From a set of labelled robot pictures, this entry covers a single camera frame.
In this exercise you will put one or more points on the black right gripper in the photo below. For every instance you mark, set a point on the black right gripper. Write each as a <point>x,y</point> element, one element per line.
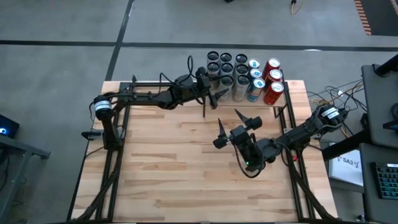
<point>241,135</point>

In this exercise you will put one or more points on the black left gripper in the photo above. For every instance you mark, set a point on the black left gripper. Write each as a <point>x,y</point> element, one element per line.
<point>205,82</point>

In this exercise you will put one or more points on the Celsius Tropical Vibe can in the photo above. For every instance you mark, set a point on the Celsius Tropical Vibe can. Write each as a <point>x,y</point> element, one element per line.
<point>243,80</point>
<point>241,58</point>
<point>242,69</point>

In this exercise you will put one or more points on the Celsius Peach Vibe can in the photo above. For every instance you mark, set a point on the Celsius Peach Vibe can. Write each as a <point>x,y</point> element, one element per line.
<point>214,66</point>

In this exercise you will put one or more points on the silver blue energy drink can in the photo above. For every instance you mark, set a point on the silver blue energy drink can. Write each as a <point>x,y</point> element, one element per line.
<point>259,83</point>
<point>255,73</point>

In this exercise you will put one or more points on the white Celsius can black lid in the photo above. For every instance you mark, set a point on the white Celsius can black lid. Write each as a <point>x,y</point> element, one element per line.
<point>213,56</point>

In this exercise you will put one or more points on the blue slim energy drink can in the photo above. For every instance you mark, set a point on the blue slim energy drink can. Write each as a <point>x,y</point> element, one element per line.
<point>254,63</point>

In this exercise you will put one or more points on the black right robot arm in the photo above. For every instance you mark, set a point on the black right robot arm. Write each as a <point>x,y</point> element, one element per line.
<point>298,133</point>

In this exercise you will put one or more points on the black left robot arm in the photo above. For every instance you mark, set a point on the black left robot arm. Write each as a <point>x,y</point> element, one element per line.
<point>149,98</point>

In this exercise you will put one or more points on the wooden shelf black legs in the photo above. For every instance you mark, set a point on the wooden shelf black legs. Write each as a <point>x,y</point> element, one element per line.
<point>248,104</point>

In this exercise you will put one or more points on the white paper sign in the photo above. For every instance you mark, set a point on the white paper sign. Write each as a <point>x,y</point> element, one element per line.
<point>345,171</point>

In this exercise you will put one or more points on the grey desk top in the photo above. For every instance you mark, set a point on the grey desk top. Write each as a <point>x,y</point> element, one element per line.
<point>379,102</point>

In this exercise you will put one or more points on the black bar on desk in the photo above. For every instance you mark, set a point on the black bar on desk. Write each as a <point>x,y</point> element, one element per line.
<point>387,66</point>

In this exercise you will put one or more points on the black backlit keyboard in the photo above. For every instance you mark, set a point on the black backlit keyboard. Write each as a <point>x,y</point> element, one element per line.
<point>388,180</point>

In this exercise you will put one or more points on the grey desk with keyboard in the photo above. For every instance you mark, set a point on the grey desk with keyboard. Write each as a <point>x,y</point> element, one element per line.
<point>379,211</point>

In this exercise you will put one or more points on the black mat orange striped edge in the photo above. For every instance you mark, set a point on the black mat orange striped edge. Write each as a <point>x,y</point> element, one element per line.
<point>382,15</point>

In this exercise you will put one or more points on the grey metal stand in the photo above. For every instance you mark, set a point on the grey metal stand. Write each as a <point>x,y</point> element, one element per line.
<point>18,144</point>

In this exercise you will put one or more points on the black computer blue light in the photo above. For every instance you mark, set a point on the black computer blue light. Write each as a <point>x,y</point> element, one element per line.
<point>9,124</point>

